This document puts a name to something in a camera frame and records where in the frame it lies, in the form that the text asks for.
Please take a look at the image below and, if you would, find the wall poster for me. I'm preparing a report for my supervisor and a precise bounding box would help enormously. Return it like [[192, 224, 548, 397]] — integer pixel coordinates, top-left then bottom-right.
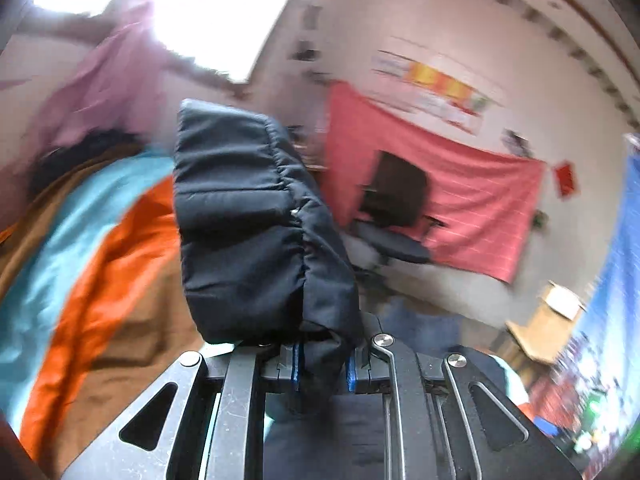
[[372, 49, 502, 137]]

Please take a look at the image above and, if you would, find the black office chair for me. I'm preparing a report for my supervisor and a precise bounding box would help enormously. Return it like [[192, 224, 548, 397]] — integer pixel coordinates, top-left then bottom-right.
[[350, 150, 447, 283]]

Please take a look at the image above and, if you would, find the dark cloth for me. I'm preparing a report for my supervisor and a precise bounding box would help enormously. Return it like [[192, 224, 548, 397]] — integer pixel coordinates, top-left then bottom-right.
[[29, 129, 147, 192]]

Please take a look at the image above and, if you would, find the dark wall decoration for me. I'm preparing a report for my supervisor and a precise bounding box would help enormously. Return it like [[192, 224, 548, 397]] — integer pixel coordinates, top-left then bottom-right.
[[501, 129, 532, 159]]

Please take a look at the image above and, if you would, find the red checked wall cloth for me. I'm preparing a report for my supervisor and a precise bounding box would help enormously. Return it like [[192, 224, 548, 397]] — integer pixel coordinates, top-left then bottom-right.
[[322, 82, 547, 284]]

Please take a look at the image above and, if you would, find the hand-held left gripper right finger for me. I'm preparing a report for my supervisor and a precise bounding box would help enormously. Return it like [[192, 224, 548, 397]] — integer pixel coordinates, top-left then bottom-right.
[[345, 333, 583, 480]]

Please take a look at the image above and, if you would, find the small wooden side table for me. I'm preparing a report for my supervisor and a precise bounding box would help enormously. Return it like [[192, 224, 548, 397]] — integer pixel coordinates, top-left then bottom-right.
[[506, 280, 587, 364]]

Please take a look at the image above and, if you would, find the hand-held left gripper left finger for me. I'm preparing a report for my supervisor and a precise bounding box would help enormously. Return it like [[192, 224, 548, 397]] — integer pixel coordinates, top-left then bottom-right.
[[62, 343, 306, 480]]

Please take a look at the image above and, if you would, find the blue printed cloth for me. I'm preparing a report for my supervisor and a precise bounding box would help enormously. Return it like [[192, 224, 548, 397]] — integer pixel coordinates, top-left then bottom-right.
[[529, 132, 640, 480]]

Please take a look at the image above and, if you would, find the dark navy padded jacket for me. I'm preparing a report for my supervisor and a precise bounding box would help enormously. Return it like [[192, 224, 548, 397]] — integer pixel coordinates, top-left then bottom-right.
[[171, 99, 508, 480]]

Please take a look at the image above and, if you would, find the white paper sheet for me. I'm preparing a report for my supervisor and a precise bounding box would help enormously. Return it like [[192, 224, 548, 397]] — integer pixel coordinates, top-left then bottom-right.
[[544, 285, 582, 320]]

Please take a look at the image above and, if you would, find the pink cloth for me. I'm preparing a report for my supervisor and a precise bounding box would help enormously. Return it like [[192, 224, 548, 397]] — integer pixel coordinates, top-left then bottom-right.
[[25, 0, 173, 161]]

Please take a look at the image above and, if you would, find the red paper on wall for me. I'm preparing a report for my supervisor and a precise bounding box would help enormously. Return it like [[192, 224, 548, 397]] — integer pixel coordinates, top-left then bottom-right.
[[553, 160, 577, 199]]

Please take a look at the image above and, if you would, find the orange cyan brown striped blanket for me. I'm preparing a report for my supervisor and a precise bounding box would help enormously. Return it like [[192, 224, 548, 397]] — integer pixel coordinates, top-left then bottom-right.
[[0, 147, 236, 476]]

